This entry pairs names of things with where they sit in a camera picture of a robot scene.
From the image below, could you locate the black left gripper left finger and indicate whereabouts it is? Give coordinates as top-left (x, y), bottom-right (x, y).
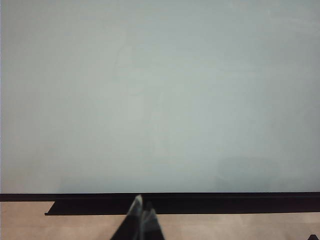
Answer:
top-left (109, 194), bottom-right (144, 240)

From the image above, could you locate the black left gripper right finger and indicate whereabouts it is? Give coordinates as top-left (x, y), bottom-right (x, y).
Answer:
top-left (141, 201), bottom-right (166, 240)

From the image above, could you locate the black whiteboard pen tray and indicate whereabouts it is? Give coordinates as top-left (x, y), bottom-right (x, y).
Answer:
top-left (44, 196), bottom-right (320, 216)

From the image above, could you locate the white glass whiteboard black frame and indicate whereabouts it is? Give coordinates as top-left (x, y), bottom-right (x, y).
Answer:
top-left (0, 0), bottom-right (320, 202)

